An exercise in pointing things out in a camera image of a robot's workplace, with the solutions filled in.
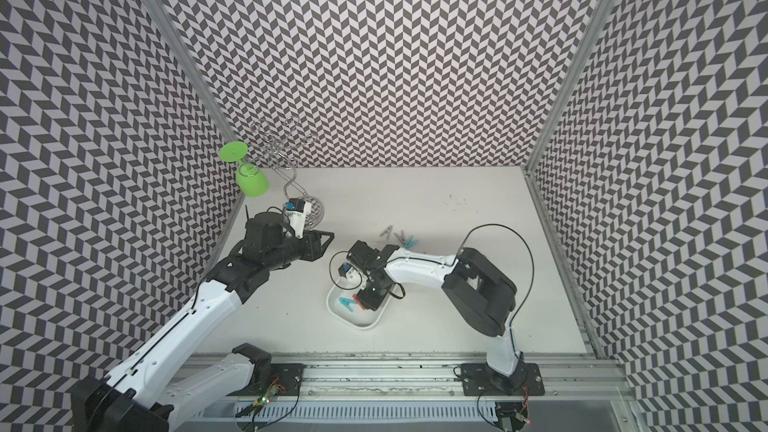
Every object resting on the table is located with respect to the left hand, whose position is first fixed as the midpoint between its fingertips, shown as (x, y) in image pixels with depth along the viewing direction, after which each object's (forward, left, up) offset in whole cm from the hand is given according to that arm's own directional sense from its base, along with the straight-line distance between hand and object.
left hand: (326, 238), depth 77 cm
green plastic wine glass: (+16, +23, +6) cm, 28 cm away
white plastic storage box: (-11, -2, -19) cm, 22 cm away
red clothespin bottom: (-13, -9, -10) cm, 19 cm away
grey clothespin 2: (+11, -19, -19) cm, 30 cm away
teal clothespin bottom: (-10, -4, -18) cm, 21 cm away
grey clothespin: (+13, -15, -18) cm, 27 cm away
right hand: (-11, -11, -19) cm, 25 cm away
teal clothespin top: (+10, -23, -20) cm, 32 cm away
